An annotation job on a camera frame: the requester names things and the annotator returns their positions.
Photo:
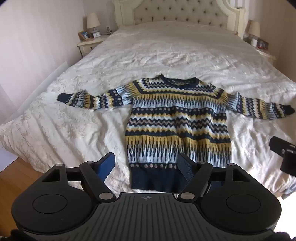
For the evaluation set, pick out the small white alarm clock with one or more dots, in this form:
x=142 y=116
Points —
x=96 y=34

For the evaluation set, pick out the small white device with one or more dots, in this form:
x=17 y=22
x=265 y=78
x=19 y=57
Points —
x=108 y=29

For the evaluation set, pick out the dark picture frame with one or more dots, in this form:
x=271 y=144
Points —
x=263 y=44

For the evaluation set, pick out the wooden photo frame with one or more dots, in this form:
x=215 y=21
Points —
x=83 y=35

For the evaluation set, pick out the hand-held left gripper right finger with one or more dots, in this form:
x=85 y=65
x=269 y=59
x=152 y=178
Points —
x=185 y=167

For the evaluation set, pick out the bed with white embroidered bedspread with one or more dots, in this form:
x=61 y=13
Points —
x=161 y=58

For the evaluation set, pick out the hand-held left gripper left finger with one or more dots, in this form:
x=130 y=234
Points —
x=106 y=165

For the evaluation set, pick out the patterned knit sweater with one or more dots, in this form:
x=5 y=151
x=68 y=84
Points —
x=178 y=120

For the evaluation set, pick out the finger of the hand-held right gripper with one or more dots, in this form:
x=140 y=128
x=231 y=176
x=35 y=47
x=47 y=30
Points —
x=278 y=146

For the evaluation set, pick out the cream nightstand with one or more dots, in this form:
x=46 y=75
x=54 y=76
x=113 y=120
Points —
x=89 y=45
x=266 y=52

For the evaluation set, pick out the white table lamp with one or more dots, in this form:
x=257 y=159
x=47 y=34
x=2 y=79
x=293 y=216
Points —
x=254 y=29
x=93 y=22

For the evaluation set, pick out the white jar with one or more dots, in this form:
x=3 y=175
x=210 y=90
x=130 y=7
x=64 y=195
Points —
x=254 y=42

